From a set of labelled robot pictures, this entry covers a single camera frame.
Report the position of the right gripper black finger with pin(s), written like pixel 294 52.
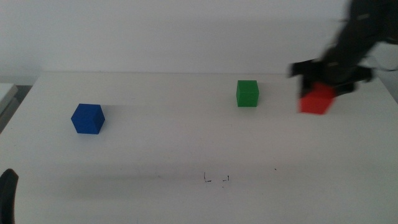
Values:
pixel 345 88
pixel 306 85

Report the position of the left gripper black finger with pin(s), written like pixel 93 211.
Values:
pixel 7 196

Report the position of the red cube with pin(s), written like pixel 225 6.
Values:
pixel 317 101

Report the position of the green cube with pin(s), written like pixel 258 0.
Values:
pixel 247 95

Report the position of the blue cube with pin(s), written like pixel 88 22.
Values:
pixel 88 119

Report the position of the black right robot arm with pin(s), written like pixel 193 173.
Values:
pixel 370 21

